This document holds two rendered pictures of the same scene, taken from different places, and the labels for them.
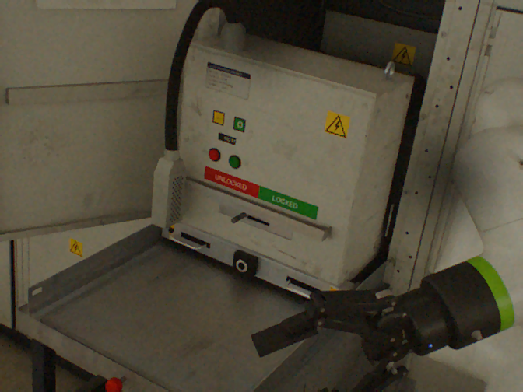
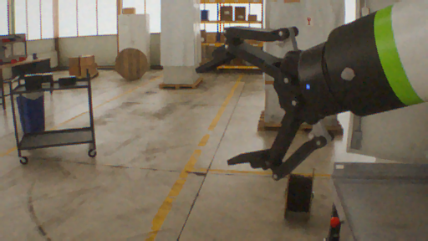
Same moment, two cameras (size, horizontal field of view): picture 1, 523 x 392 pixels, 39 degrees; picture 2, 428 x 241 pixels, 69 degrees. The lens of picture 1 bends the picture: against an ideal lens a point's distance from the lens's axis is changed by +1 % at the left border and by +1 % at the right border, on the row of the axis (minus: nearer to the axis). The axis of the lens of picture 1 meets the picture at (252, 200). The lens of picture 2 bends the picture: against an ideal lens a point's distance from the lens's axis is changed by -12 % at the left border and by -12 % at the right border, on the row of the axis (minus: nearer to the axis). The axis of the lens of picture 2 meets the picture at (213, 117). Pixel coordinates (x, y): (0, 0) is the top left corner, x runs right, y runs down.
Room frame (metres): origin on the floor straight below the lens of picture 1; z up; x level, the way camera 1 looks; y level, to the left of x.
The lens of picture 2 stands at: (0.51, -0.50, 1.39)
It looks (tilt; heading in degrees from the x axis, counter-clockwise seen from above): 14 degrees down; 70
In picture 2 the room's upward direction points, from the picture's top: straight up
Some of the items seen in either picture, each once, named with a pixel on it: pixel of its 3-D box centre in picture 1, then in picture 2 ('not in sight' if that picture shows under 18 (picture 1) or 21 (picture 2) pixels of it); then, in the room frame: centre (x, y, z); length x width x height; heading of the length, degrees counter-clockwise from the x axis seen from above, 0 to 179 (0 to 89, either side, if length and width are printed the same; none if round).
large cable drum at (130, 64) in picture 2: not in sight; (130, 64); (1.72, 9.53, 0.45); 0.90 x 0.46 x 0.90; 2
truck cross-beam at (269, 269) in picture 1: (252, 258); not in sight; (1.63, -0.02, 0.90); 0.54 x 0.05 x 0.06; 61
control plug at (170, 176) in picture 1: (170, 190); not in sight; (1.65, 0.21, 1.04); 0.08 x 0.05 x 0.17; 151
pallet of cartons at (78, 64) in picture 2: not in sight; (83, 66); (0.34, 10.88, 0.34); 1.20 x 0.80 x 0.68; 78
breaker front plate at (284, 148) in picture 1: (261, 168); not in sight; (1.61, -0.01, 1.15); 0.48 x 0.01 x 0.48; 61
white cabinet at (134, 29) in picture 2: not in sight; (134, 43); (2.10, 11.59, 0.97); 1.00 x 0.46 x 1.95; 151
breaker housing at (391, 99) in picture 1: (312, 140); not in sight; (1.84, -0.14, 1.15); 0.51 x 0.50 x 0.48; 151
